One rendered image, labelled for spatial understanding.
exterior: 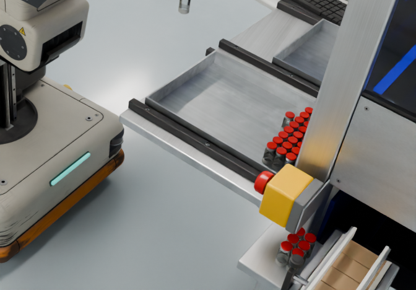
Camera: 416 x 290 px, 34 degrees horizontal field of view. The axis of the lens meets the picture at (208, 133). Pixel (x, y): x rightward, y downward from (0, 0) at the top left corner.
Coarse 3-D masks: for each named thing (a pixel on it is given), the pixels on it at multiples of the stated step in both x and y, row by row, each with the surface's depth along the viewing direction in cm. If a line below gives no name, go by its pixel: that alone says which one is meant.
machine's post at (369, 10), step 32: (352, 0) 94; (384, 0) 92; (352, 32) 97; (384, 32) 95; (352, 64) 99; (320, 96) 106; (352, 96) 102; (320, 128) 109; (320, 160) 112; (256, 288) 138
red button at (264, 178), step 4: (264, 172) 113; (268, 172) 113; (260, 176) 112; (264, 176) 112; (268, 176) 112; (272, 176) 113; (256, 180) 113; (260, 180) 112; (264, 180) 112; (268, 180) 112; (256, 184) 112; (260, 184) 112; (264, 184) 112; (256, 188) 113; (260, 188) 112; (264, 188) 113; (260, 192) 113
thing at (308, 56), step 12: (324, 24) 176; (300, 36) 168; (312, 36) 175; (324, 36) 176; (336, 36) 176; (288, 48) 164; (300, 48) 170; (312, 48) 170; (324, 48) 171; (276, 60) 159; (288, 60) 165; (300, 60) 165; (312, 60) 166; (324, 60) 167; (300, 72) 156; (312, 72) 162; (324, 72) 163
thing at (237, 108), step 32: (224, 64) 157; (160, 96) 144; (192, 96) 148; (224, 96) 150; (256, 96) 151; (288, 96) 151; (192, 128) 136; (224, 128) 141; (256, 128) 143; (256, 160) 130
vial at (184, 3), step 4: (180, 0) 131; (184, 0) 131; (188, 0) 131; (180, 4) 132; (184, 4) 131; (188, 4) 132; (180, 8) 132; (184, 8) 132; (188, 8) 132; (180, 12) 133; (184, 12) 132; (188, 12) 133
